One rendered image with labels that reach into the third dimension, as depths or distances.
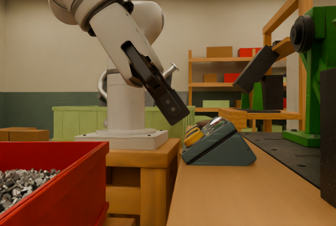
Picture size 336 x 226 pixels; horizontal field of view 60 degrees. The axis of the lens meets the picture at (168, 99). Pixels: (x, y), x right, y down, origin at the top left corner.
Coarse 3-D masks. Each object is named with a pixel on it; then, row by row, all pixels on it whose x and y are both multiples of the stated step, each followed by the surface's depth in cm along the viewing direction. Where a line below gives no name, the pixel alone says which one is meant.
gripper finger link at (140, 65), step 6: (126, 42) 36; (126, 48) 36; (132, 48) 36; (132, 54) 36; (138, 54) 36; (132, 60) 36; (138, 60) 36; (138, 66) 35; (144, 66) 35; (144, 72) 35; (150, 72) 35; (144, 78) 35; (150, 78) 35; (150, 84) 36; (156, 84) 37
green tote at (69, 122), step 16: (64, 112) 133; (80, 112) 132; (96, 112) 130; (160, 112) 124; (192, 112) 153; (64, 128) 133; (80, 128) 132; (96, 128) 130; (160, 128) 124; (176, 128) 122
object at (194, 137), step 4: (196, 132) 39; (200, 132) 39; (188, 136) 40; (192, 136) 38; (196, 136) 38; (200, 136) 39; (184, 140) 40; (188, 140) 39; (192, 140) 38; (196, 140) 38; (188, 144) 39
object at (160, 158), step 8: (168, 144) 90; (176, 144) 93; (112, 152) 77; (120, 152) 77; (128, 152) 77; (136, 152) 76; (144, 152) 76; (152, 152) 76; (160, 152) 76; (168, 152) 77; (176, 152) 93; (112, 160) 77; (120, 160) 77; (128, 160) 77; (136, 160) 76; (144, 160) 76; (152, 160) 76; (160, 160) 75; (168, 160) 76
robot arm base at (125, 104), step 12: (108, 84) 90; (120, 84) 88; (108, 96) 90; (120, 96) 88; (132, 96) 88; (108, 108) 90; (120, 108) 88; (132, 108) 88; (144, 108) 93; (108, 120) 90; (120, 120) 87; (132, 120) 88; (144, 120) 93; (96, 132) 89; (108, 132) 85; (120, 132) 84; (132, 132) 84; (144, 132) 86
